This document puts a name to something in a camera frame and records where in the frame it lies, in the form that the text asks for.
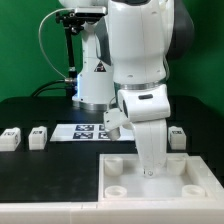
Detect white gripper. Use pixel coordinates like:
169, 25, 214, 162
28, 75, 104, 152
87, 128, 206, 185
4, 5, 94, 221
118, 84, 171, 178

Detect white square tabletop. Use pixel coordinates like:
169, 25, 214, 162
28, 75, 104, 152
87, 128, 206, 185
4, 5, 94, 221
98, 153, 224, 201

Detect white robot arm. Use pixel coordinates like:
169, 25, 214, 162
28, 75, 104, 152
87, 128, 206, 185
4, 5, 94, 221
59, 0, 194, 177

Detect white sheet with tags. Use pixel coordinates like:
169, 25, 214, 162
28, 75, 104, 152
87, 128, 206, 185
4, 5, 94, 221
49, 123, 138, 143

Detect black cables at base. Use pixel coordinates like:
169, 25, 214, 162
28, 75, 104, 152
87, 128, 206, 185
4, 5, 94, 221
31, 79, 75, 98

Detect black camera stand pole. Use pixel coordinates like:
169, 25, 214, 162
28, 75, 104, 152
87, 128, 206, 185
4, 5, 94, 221
55, 11, 84, 98

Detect white obstacle fence front wall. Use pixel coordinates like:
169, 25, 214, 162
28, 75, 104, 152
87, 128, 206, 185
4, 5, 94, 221
0, 203, 224, 224

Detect silver camera on stand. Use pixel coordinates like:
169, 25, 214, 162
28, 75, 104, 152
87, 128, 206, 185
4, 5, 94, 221
74, 6, 107, 21

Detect grey camera cable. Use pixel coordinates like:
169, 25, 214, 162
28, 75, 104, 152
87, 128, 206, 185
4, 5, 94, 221
37, 7, 75, 81

